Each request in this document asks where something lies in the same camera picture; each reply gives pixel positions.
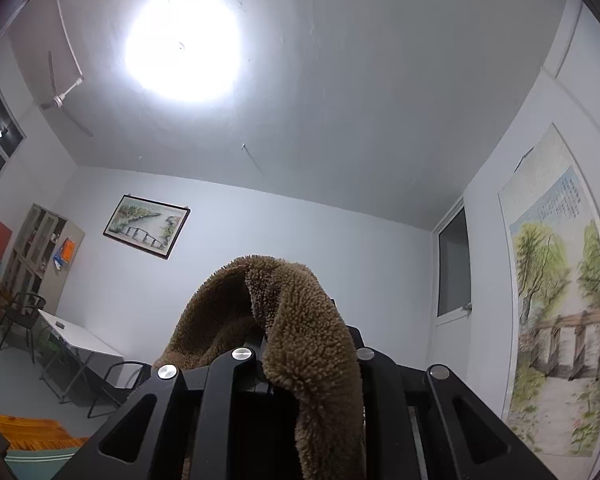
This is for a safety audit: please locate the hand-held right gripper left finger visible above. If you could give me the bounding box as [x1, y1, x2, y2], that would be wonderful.
[52, 332, 301, 480]

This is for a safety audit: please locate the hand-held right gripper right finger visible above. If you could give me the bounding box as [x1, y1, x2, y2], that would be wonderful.
[347, 326, 556, 480]

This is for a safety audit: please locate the brown fleece garment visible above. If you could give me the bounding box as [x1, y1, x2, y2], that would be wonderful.
[154, 255, 368, 480]

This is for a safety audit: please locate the black metal chair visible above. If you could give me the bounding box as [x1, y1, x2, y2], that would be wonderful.
[0, 292, 47, 363]
[87, 360, 153, 418]

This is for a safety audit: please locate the white folding table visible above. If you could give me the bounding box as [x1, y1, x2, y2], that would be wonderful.
[37, 309, 125, 403]

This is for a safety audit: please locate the framed landscape painting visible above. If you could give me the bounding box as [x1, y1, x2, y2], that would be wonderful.
[103, 194, 191, 261]

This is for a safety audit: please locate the hanging scroll painting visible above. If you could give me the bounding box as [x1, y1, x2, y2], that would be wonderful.
[497, 122, 600, 458]

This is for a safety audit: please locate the orange and blue paper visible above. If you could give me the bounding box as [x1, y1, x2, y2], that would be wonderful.
[52, 239, 76, 268]

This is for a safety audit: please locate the green table mat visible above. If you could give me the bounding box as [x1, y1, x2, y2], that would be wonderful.
[4, 447, 81, 480]

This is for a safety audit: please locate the beige glass-door cabinet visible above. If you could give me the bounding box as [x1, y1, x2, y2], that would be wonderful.
[0, 203, 86, 326]

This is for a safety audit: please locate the ceiling fan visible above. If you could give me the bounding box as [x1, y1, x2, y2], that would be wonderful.
[39, 50, 95, 138]

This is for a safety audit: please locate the round ceiling lamp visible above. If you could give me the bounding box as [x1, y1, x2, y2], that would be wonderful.
[124, 0, 243, 106]

